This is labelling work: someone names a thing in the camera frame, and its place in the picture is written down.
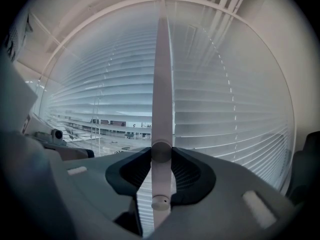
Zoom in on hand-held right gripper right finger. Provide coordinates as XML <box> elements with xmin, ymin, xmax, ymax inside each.
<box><xmin>149</xmin><ymin>146</ymin><xmax>302</xmax><ymax>240</ymax></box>

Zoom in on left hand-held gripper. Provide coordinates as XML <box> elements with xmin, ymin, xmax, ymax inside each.
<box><xmin>0</xmin><ymin>57</ymin><xmax>95</xmax><ymax>161</ymax></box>

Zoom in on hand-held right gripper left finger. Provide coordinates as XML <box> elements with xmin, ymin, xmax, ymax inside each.
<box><xmin>46</xmin><ymin>146</ymin><xmax>154</xmax><ymax>240</ymax></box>

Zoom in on white window blinds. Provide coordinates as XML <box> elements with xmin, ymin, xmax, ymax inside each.
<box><xmin>42</xmin><ymin>0</ymin><xmax>162</xmax><ymax>237</ymax></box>
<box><xmin>164</xmin><ymin>0</ymin><xmax>296</xmax><ymax>192</ymax></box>

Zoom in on black office chair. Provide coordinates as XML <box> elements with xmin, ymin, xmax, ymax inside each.
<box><xmin>287</xmin><ymin>131</ymin><xmax>320</xmax><ymax>206</ymax></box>

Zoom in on white printed shirt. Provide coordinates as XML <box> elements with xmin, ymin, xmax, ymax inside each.
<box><xmin>2</xmin><ymin>8</ymin><xmax>35</xmax><ymax>62</ymax></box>

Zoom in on white window frame post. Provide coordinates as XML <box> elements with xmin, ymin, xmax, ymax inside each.
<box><xmin>149</xmin><ymin>0</ymin><xmax>176</xmax><ymax>231</ymax></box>

